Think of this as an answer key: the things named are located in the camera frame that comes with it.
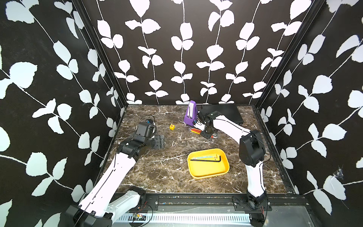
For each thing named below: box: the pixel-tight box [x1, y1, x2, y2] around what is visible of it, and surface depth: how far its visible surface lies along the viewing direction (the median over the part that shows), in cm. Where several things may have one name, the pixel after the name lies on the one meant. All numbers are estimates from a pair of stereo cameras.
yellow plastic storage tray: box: [187, 148, 230, 180], surface depth 89 cm
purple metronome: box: [183, 100, 198, 126], surface depth 103 cm
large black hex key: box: [190, 155, 222, 163], surface depth 92 cm
